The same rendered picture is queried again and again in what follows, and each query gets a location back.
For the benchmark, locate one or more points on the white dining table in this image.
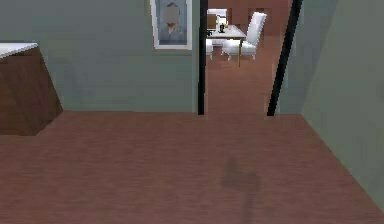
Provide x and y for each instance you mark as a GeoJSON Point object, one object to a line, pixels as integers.
{"type": "Point", "coordinates": [230, 33]}

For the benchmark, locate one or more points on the white framed portrait picture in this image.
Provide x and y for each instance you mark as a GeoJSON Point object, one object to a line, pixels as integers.
{"type": "Point", "coordinates": [172, 23]}

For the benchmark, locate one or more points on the small black vessel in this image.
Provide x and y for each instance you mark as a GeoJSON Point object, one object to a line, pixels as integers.
{"type": "Point", "coordinates": [222, 28]}

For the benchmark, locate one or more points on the brown cabinet with white top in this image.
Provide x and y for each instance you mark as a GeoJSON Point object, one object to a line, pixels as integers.
{"type": "Point", "coordinates": [23, 93]}

